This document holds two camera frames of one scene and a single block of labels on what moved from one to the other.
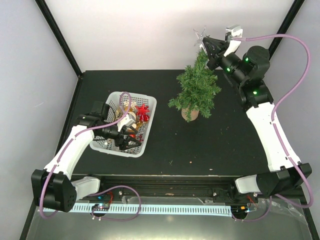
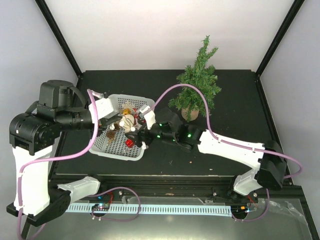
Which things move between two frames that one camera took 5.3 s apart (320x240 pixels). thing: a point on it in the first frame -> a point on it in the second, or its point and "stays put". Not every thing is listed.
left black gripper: (123, 145) -> (111, 117)
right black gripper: (219, 46) -> (143, 131)
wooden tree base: (194, 114) stays put
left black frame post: (59, 35) stays put
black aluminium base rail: (170, 187) stays put
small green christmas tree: (197, 88) stays put
